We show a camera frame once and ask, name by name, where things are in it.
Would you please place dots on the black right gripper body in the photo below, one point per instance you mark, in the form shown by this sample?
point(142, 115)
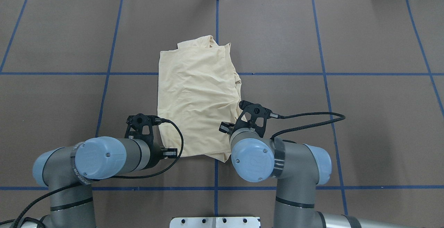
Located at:
point(226, 128)

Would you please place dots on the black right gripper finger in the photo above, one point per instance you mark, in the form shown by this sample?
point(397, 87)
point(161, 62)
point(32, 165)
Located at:
point(226, 127)

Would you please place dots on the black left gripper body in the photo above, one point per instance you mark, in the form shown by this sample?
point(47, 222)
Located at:
point(154, 155)

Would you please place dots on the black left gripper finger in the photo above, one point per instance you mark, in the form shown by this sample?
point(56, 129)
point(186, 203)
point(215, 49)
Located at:
point(169, 153)

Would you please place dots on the beige long-sleeve graphic shirt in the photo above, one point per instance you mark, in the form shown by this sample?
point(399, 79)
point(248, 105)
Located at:
point(198, 88)

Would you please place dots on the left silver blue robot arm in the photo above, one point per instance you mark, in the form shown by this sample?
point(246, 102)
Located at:
point(69, 173)

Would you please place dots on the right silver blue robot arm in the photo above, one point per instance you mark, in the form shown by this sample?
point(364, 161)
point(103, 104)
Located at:
point(299, 169)

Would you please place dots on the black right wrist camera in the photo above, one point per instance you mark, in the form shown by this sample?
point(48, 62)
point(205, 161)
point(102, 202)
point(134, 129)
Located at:
point(256, 115)

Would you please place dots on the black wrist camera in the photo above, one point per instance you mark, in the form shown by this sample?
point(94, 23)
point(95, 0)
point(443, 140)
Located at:
point(256, 115)
point(140, 127)

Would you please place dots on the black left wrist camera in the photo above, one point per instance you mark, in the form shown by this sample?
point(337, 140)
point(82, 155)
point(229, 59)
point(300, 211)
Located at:
point(140, 127)

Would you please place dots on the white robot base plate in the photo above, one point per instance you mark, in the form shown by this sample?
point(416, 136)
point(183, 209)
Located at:
point(215, 222)

